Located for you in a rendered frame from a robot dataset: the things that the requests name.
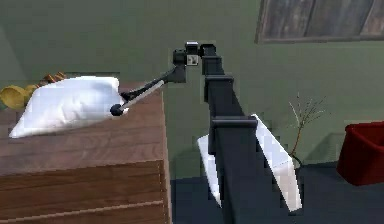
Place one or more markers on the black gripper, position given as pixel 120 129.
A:
pixel 179 68

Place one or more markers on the white pillow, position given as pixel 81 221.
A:
pixel 66 105

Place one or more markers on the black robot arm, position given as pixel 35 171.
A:
pixel 233 150

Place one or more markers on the brown wooden chest of drawers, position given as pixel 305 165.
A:
pixel 83 166

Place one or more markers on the orange brown striped object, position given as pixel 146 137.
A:
pixel 52 78

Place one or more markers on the yellow round object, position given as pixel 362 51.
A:
pixel 14 96

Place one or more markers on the white flat panel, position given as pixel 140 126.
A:
pixel 280 163

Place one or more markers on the bare twig house plant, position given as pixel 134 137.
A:
pixel 301 126

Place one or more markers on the red box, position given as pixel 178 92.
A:
pixel 363 153

